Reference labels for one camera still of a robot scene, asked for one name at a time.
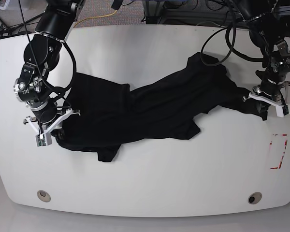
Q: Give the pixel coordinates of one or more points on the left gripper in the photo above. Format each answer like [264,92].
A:
[271,91]

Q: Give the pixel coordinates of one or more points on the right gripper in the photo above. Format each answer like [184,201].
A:
[49,116]

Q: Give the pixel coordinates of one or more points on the black T-shirt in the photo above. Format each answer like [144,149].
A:
[112,114]

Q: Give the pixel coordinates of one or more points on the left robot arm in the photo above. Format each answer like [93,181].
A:
[267,33]

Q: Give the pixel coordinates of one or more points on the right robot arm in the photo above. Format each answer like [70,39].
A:
[41,56]

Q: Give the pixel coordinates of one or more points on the red tape rectangle marking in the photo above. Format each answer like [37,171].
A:
[276,152]

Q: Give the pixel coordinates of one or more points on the left table grommet hole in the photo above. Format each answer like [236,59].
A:
[43,196]

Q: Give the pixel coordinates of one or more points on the table grommet hole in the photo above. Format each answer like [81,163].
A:
[254,198]
[43,196]

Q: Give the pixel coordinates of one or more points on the right table grommet hole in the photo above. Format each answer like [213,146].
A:
[254,198]

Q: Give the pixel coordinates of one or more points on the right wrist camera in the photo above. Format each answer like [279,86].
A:
[43,139]

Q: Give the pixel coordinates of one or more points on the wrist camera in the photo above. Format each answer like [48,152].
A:
[43,139]
[282,110]

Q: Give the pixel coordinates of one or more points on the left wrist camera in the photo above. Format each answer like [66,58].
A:
[282,110]

